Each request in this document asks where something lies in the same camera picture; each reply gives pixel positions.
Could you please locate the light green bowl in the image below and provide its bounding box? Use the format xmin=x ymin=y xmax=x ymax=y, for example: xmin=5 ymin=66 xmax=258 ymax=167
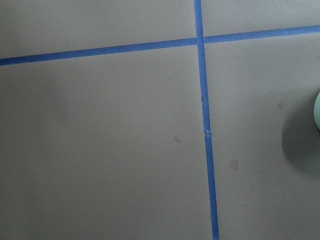
xmin=313 ymin=93 xmax=320 ymax=131

